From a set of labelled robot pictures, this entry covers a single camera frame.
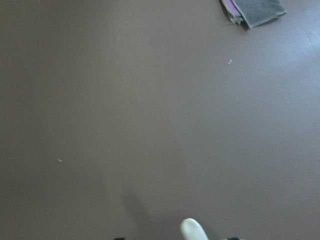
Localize grey folded cloth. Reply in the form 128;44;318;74
220;0;287;29

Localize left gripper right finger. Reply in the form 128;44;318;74
227;237;240;240

